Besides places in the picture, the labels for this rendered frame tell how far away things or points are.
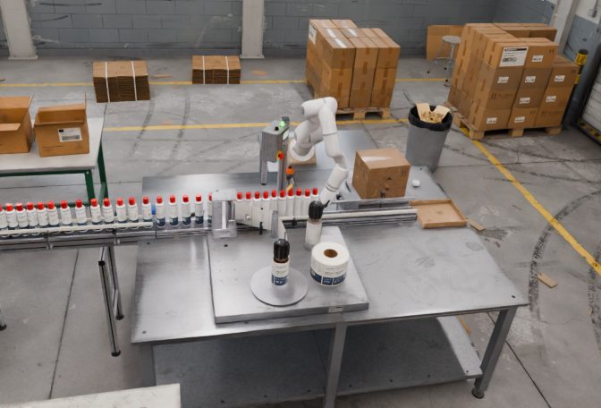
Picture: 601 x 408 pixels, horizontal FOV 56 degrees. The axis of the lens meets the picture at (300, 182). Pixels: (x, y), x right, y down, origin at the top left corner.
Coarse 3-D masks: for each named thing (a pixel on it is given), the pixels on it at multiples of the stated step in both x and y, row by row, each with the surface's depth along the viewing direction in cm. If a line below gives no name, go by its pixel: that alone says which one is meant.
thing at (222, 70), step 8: (192, 56) 773; (200, 56) 773; (208, 56) 775; (216, 56) 776; (224, 56) 780; (232, 56) 781; (192, 64) 749; (200, 64) 749; (208, 64) 751; (216, 64) 753; (224, 64) 755; (232, 64) 757; (192, 72) 735; (200, 72) 736; (208, 72) 738; (216, 72) 740; (224, 72) 742; (232, 72) 743; (240, 72) 745; (192, 80) 740; (200, 80) 742; (208, 80) 744; (216, 80) 746; (224, 80) 748; (232, 80) 749
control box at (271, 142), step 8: (272, 128) 322; (280, 128) 323; (264, 136) 320; (272, 136) 318; (280, 136) 321; (288, 136) 333; (264, 144) 323; (272, 144) 320; (280, 144) 324; (264, 152) 325; (272, 152) 323; (280, 152) 327; (272, 160) 326
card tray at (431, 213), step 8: (416, 200) 380; (424, 200) 381; (432, 200) 382; (440, 200) 384; (448, 200) 385; (416, 208) 378; (424, 208) 378; (432, 208) 379; (440, 208) 380; (448, 208) 380; (456, 208) 377; (424, 216) 371; (432, 216) 372; (440, 216) 372; (448, 216) 373; (456, 216) 374; (424, 224) 358; (432, 224) 359; (440, 224) 361; (448, 224) 362; (456, 224) 363; (464, 224) 365
